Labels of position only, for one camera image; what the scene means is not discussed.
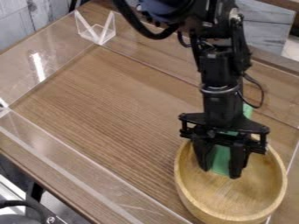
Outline black table leg bracket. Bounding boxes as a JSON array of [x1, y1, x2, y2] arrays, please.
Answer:
[[25, 182, 68, 224]]

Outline clear acrylic tray wall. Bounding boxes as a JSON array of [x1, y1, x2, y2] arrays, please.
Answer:
[[0, 16, 299, 224]]

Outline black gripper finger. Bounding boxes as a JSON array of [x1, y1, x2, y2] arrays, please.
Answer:
[[192, 138, 213, 172], [228, 143, 248, 179]]

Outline green rectangular block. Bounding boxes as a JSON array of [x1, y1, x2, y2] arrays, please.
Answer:
[[211, 103, 253, 177]]

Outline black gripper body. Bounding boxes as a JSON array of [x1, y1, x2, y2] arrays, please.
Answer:
[[179, 91, 269, 154]]

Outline brown wooden bowl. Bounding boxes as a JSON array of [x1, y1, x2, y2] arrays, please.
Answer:
[[173, 140, 287, 224]]

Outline black cable bottom left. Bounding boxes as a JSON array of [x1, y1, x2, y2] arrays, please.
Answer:
[[0, 199, 48, 224]]

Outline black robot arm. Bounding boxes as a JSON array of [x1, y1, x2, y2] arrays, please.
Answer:
[[112, 0, 269, 179]]

